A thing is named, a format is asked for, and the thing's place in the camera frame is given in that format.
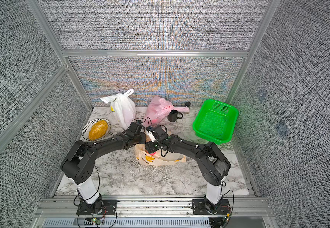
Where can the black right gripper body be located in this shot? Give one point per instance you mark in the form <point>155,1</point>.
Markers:
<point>153,146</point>

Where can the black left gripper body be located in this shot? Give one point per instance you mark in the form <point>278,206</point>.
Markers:
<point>140,139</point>

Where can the beige plastic bag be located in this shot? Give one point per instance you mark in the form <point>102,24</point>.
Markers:
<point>159,158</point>

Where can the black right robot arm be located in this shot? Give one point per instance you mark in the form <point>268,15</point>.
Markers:
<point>211,161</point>

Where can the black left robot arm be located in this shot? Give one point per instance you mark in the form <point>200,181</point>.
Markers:
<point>79,163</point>

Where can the white plastic bag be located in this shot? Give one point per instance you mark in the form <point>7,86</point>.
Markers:
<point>122,107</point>

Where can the pink plastic bag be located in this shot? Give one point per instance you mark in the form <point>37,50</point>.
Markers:
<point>158,109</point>

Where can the black mug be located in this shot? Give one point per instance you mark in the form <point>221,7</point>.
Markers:
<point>174,116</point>

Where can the green plastic basket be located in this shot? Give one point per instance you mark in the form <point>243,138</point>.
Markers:
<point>215,121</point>

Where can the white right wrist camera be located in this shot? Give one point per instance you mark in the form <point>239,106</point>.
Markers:
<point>149,131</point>

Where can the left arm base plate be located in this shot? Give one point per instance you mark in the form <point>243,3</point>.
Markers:
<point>99,207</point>

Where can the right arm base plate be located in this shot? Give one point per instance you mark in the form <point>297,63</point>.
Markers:
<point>199,205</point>

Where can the aluminium front rail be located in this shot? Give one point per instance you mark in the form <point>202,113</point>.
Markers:
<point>156,206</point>

